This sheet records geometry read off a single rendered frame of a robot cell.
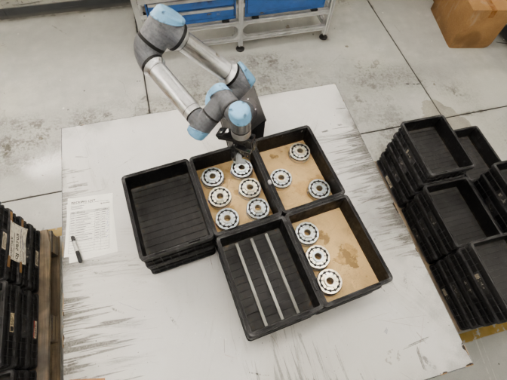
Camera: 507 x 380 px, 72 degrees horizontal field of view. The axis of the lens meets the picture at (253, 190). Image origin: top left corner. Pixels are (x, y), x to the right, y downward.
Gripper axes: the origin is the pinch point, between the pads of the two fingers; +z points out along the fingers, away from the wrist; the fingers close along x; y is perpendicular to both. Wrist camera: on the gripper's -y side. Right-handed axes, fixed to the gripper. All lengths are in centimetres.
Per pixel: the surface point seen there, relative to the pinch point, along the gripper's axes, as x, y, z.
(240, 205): -15.2, 7.4, 15.5
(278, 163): 13.2, 14.5, 18.8
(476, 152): 112, 130, 87
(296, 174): 11.0, 24.4, 18.5
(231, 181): -5.8, -1.8, 16.6
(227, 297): -53, 19, 24
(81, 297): -79, -37, 21
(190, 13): 134, -110, 73
